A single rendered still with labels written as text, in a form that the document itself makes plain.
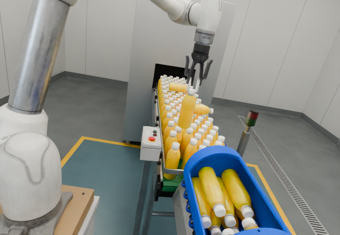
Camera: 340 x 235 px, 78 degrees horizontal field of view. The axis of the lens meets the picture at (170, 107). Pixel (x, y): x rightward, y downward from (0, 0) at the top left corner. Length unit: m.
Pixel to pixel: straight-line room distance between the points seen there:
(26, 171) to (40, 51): 0.36
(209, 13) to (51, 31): 0.60
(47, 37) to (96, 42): 4.65
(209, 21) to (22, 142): 0.80
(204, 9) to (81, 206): 0.90
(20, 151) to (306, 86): 5.94
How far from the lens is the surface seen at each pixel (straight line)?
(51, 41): 0.78
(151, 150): 1.12
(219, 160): 1.01
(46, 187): 0.72
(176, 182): 1.22
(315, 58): 6.06
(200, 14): 1.01
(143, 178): 1.34
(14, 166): 0.68
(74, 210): 0.86
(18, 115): 0.83
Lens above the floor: 1.69
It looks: 22 degrees down
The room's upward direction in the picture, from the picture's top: 11 degrees clockwise
